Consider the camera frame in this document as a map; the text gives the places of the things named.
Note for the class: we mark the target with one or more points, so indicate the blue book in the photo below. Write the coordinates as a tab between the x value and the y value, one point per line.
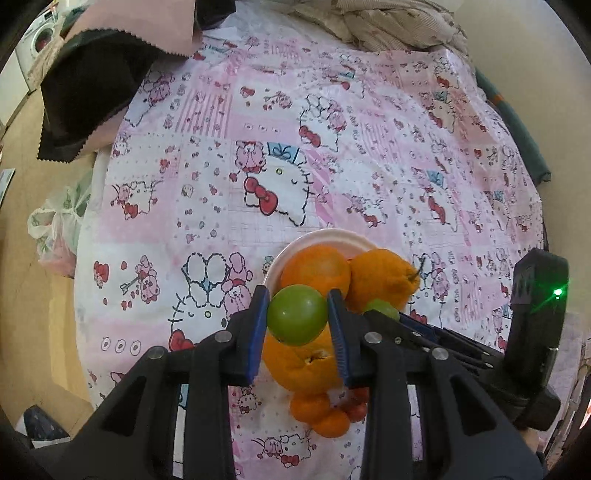
5	187

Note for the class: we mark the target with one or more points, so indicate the pink fabric sheet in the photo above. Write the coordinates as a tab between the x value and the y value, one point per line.
152	23

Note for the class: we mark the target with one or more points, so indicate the pink speckled bowl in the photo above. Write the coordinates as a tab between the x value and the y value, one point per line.
286	258

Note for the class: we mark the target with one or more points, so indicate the black fabric sheet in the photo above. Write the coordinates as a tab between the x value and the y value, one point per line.
92	92

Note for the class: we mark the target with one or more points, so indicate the small tangerine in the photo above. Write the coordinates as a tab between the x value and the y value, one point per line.
332	424
309	407

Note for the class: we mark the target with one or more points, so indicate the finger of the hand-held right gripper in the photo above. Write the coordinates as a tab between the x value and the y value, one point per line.
418	323
471	357

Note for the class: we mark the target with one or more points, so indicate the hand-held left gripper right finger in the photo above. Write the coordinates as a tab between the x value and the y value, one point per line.
336	337

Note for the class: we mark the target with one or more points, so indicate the large round orange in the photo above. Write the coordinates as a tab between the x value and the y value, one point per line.
300	364

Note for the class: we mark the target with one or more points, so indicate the beige crumpled cloth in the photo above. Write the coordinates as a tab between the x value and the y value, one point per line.
48	67

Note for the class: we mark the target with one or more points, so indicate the crumpled beige printed quilt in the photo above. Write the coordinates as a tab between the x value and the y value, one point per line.
392	23

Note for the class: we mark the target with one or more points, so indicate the dark dotted cloth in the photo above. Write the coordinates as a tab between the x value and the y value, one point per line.
44	427

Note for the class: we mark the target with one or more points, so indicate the translucent plastic bag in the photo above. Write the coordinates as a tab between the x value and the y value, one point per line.
55	221

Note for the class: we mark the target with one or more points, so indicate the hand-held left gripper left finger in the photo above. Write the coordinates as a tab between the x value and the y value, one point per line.
258	332

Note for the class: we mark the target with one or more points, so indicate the teal bed frame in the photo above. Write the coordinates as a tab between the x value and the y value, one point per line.
521	138

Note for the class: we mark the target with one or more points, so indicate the white washing machine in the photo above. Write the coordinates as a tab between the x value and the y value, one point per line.
37	27

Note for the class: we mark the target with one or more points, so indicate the pink cartoon printed bedsheet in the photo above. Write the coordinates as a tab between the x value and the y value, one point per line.
369	138

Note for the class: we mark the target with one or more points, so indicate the knobbed orange with stem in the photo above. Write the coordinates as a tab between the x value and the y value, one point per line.
378	277

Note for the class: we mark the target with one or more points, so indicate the green plum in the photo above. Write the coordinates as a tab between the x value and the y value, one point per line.
298	315
383	308

